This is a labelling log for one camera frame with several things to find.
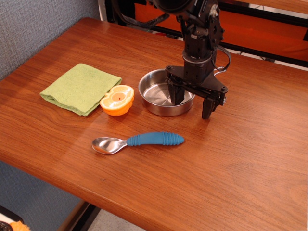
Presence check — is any green folded towel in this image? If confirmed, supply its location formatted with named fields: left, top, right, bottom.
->
left=40, top=64, right=122, bottom=116

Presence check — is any orange toy fruit half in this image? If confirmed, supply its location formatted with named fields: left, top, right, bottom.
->
left=100, top=85, right=135, bottom=116

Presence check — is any black metal frame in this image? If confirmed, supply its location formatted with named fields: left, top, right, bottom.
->
left=107, top=0, right=308, bottom=67

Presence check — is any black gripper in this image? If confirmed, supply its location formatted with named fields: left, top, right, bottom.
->
left=166, top=54, right=228, bottom=119

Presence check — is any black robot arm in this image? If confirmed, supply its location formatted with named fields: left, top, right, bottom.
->
left=153, top=0, right=230, bottom=119

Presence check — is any orange object at floor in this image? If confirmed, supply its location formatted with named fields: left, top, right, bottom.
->
left=10, top=221, right=30, bottom=231

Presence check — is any spoon with blue handle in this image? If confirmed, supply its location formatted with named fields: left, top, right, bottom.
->
left=91, top=132, right=185, bottom=154

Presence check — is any stainless steel pot with handle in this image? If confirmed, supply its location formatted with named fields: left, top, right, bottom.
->
left=138, top=68, right=227, bottom=117

